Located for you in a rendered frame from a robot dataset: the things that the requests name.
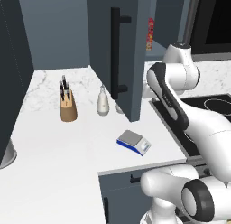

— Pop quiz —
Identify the red cereal box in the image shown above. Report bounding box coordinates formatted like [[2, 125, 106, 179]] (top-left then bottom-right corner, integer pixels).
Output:
[[145, 17, 155, 51]]

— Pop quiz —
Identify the grey base cupboard door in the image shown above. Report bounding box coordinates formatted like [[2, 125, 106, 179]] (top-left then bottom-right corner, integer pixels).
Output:
[[100, 185, 155, 224]]

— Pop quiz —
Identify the black hob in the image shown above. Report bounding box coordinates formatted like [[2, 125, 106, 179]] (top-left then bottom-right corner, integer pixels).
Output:
[[149, 93, 231, 160]]

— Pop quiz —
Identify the black cabinet door handle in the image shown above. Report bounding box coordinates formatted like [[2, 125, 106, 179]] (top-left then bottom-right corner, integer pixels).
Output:
[[110, 6, 133, 101]]

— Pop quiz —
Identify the grey drawer front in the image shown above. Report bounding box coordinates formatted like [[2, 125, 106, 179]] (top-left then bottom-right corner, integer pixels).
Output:
[[98, 166, 157, 193]]

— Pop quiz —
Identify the dark tall cabinet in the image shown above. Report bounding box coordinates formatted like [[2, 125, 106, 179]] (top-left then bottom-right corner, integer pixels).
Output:
[[0, 0, 35, 166]]

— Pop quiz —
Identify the black base cupboard handle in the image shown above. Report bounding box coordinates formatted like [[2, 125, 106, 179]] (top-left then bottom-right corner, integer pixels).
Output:
[[102, 196, 110, 224]]

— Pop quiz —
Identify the small white shaker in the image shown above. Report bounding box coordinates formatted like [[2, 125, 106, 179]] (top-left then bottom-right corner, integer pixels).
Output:
[[115, 102, 125, 115]]

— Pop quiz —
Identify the dark grey cabinet door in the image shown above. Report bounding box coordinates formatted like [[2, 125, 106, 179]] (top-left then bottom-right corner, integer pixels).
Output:
[[86, 0, 152, 124]]

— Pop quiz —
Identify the blue and grey digital scale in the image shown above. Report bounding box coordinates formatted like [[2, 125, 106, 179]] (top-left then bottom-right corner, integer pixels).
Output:
[[115, 129, 152, 157]]

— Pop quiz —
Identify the white bottle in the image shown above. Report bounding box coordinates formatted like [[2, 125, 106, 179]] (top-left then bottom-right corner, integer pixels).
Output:
[[96, 84, 111, 117]]

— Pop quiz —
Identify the grey wall cabinet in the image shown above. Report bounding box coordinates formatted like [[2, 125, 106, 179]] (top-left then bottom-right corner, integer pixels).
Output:
[[143, 0, 193, 61]]

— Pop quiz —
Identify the wooden knife block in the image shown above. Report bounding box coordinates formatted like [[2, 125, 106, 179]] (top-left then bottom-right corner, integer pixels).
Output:
[[59, 74, 79, 124]]

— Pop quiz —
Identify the black drawer handle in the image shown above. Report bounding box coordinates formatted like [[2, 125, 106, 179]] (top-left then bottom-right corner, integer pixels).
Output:
[[129, 173, 143, 184]]

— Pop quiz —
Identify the black microwave oven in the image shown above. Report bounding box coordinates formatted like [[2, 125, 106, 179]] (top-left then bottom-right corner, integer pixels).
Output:
[[182, 0, 231, 56]]

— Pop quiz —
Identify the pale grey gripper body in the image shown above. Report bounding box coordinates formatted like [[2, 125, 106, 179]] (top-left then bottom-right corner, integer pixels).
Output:
[[142, 81, 158, 99]]

